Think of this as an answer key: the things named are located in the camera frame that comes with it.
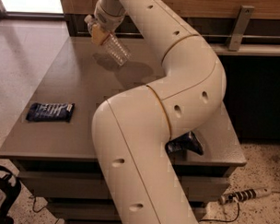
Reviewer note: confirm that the small blue snack packet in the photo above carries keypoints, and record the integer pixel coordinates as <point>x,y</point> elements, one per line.
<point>49,112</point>

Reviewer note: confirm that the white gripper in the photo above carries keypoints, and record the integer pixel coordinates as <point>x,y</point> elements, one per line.
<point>108,21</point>

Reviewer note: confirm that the black bag with straps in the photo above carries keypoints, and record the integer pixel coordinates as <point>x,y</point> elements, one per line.
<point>10,188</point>

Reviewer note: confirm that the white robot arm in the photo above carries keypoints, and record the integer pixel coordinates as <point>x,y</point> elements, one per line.
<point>130,130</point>

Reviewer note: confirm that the white power strip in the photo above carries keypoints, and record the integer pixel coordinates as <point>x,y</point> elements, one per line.
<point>244,195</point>

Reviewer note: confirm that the right metal rail bracket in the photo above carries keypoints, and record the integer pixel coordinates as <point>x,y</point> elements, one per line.
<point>239,28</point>

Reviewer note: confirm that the clear plastic water bottle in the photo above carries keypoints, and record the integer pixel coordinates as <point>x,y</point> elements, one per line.
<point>112,45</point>

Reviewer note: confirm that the horizontal metal rail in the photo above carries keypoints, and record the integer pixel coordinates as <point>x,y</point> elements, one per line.
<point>266,37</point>

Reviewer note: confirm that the grey drawer cabinet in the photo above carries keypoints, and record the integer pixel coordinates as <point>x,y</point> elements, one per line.
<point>58,161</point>

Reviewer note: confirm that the large blue chip bag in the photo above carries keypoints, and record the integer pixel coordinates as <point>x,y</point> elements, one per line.
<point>187,141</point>

